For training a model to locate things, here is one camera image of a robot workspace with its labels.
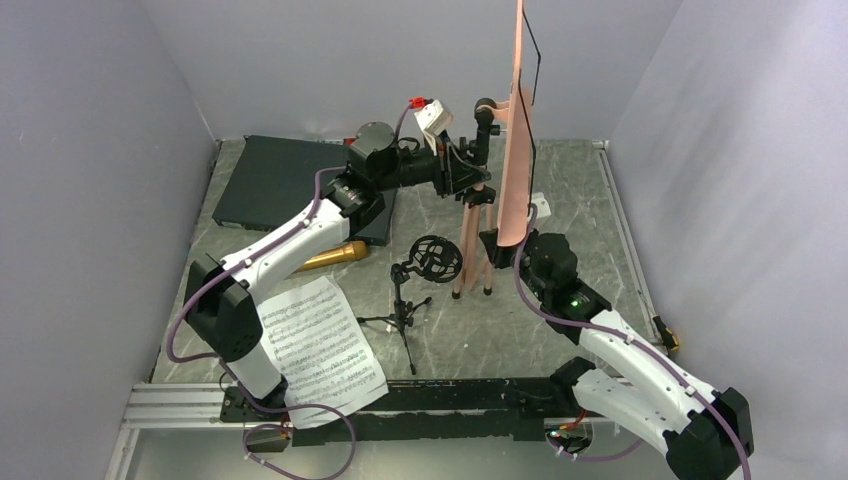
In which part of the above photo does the aluminium front rail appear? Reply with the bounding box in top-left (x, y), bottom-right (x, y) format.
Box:
top-left (120, 382), bottom-right (707, 429)

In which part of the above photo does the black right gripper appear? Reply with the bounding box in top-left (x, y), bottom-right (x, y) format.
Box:
top-left (482, 218), bottom-right (550, 301)

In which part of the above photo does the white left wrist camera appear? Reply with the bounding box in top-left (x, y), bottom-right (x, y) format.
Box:
top-left (408, 97), bottom-right (453, 154)

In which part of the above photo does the black microphone tripod stand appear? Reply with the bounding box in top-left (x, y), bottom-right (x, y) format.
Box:
top-left (356, 235), bottom-right (464, 376)

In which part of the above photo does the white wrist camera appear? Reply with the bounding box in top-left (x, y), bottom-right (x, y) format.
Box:
top-left (531, 191), bottom-right (551, 227)
top-left (408, 97), bottom-right (453, 154)

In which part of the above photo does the yellow black tool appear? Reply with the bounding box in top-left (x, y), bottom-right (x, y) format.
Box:
top-left (652, 315), bottom-right (680, 352)

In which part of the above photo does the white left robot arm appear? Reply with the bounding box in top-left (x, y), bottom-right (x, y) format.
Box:
top-left (176, 122), bottom-right (491, 420)

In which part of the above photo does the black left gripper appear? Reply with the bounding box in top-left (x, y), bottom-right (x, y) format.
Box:
top-left (373, 127), bottom-right (492, 199)

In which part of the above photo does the pink perforated music stand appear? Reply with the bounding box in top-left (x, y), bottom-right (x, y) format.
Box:
top-left (452, 1), bottom-right (542, 300)

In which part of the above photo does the aluminium rail right edge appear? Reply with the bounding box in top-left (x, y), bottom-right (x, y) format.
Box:
top-left (591, 140), bottom-right (678, 359)

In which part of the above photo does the printed sheet music page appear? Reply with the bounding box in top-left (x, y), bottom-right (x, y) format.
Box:
top-left (258, 276), bottom-right (388, 430)

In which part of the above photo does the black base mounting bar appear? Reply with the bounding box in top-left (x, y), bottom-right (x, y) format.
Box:
top-left (218, 377), bottom-right (617, 446)

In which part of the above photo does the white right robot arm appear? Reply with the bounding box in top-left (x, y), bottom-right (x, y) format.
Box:
top-left (479, 229), bottom-right (754, 479)

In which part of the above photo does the gold microphone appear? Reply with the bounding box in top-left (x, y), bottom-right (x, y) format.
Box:
top-left (296, 240), bottom-right (368, 273)

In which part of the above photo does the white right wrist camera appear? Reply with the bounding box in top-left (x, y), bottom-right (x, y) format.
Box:
top-left (531, 191), bottom-right (551, 227)

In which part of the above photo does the black flat equipment box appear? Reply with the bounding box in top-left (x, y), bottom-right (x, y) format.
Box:
top-left (211, 135), bottom-right (399, 248)

